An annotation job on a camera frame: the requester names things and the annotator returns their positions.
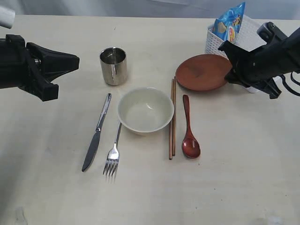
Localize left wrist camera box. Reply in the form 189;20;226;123
0;6;15;29

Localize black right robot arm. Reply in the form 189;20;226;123
218;22;300;99

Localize stainless steel cup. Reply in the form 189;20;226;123
99;47;128;86

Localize brown wooden plate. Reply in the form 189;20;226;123
175;54;232;91

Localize black cable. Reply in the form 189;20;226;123
282;71;300;97

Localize wooden chopstick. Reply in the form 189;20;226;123
169;79;174;160
172;76;176;156

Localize grey ceramic bowl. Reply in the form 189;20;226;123
117;87;174;135

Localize blue snack packet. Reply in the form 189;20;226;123
212;2;245;42

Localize white perforated plastic basket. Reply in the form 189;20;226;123
204;16;285;94

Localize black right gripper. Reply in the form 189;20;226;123
218;41;281;99

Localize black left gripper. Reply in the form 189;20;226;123
0;34;80;102

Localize metal cutlery handle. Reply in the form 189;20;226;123
103;121;122;177
82;93;112;172

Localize dark red wooden spoon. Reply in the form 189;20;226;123
181;95;201;159

